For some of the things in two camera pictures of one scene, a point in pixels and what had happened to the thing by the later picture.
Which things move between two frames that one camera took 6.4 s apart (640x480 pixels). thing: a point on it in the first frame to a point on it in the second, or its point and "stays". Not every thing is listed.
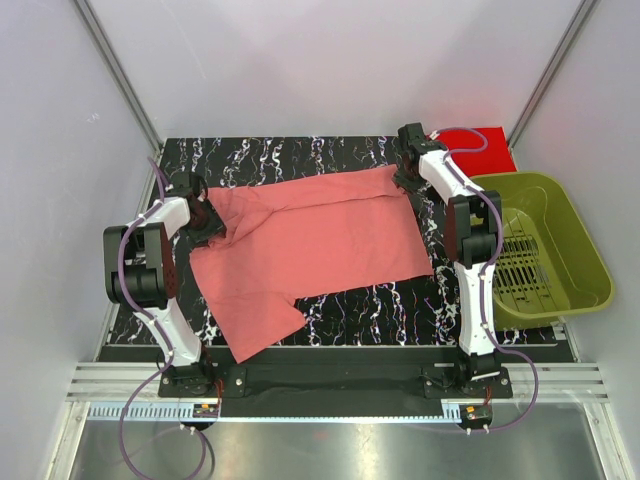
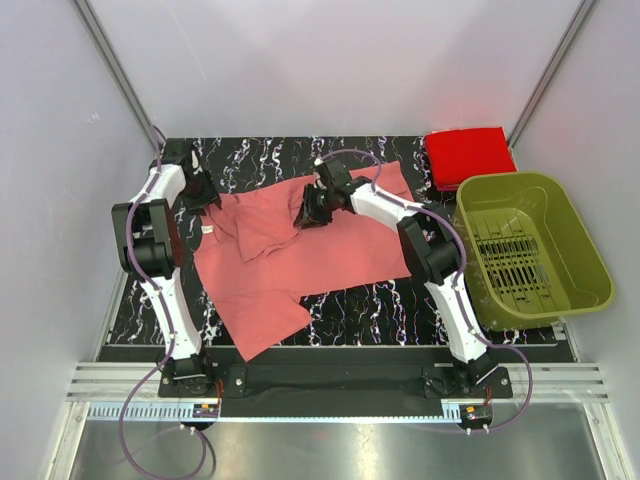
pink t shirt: (285, 238) stays
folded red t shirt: (495, 158) stays
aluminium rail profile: (560, 382) stays
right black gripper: (410, 187) to (308, 215)
